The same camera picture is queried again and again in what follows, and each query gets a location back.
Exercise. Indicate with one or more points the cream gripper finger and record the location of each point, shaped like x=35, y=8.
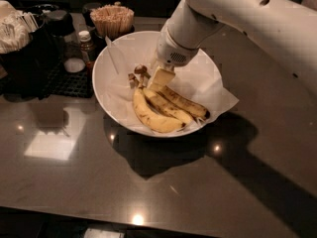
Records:
x=161, y=78

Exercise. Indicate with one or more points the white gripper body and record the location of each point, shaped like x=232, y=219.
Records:
x=168, y=54

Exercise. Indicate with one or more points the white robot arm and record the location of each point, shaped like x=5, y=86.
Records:
x=285, y=30

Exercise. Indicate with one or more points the middle yellow banana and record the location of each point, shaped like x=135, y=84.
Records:
x=166, y=107

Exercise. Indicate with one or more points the yellow banana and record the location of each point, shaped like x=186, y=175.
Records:
x=166, y=107
x=157, y=122

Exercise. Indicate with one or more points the left yellow banana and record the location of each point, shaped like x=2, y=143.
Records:
x=157, y=122

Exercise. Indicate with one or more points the white paper liner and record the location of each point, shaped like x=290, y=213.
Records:
x=132, y=53

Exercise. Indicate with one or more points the bundle of wooden stirrers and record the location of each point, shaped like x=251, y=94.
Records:
x=112, y=21

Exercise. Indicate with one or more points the small brown sauce bottle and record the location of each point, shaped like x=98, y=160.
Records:
x=88, y=48

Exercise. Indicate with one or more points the dark jar behind stirrers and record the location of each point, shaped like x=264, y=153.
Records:
x=86, y=11

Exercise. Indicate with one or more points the black rubber mesh mat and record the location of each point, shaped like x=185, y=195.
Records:
x=71, y=84

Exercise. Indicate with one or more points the black lidded glass shaker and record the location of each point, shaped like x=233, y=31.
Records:
x=60, y=26

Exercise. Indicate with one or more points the black caddy with napkins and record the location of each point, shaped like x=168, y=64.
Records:
x=28, y=53

